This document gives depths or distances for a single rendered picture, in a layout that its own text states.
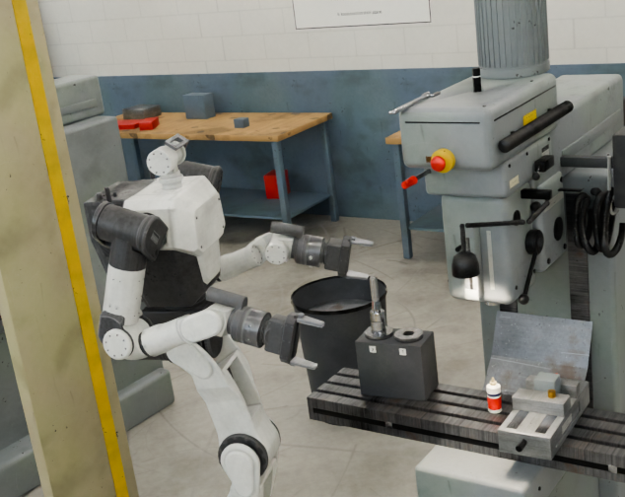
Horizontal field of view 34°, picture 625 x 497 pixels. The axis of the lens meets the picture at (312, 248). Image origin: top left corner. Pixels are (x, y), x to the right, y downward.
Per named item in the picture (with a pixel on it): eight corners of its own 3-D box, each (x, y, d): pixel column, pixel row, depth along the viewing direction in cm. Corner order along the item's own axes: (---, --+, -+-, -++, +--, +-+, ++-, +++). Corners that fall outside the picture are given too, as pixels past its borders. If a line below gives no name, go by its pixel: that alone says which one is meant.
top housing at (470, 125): (493, 173, 251) (489, 107, 246) (400, 170, 266) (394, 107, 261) (561, 127, 288) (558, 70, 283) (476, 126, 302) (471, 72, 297)
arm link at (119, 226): (92, 261, 245) (99, 207, 241) (111, 252, 253) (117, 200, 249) (134, 274, 242) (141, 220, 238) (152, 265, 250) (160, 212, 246)
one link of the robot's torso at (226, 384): (230, 491, 280) (150, 347, 271) (249, 458, 296) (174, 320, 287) (276, 476, 274) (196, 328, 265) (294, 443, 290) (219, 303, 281)
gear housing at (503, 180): (508, 200, 262) (506, 163, 259) (424, 195, 276) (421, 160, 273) (554, 166, 288) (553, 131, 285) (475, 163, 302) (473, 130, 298)
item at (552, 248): (546, 274, 289) (541, 186, 280) (467, 267, 302) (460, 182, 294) (569, 252, 303) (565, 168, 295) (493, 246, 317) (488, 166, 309)
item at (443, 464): (527, 530, 278) (525, 491, 274) (415, 502, 297) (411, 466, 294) (589, 442, 317) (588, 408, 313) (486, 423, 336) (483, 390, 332)
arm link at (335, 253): (343, 284, 285) (302, 277, 287) (348, 269, 294) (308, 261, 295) (349, 245, 280) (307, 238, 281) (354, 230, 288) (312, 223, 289)
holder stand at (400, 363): (426, 401, 313) (420, 342, 307) (360, 394, 323) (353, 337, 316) (439, 384, 323) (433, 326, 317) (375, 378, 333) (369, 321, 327)
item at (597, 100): (538, 200, 282) (534, 130, 276) (464, 196, 295) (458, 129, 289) (626, 131, 344) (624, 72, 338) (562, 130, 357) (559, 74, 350)
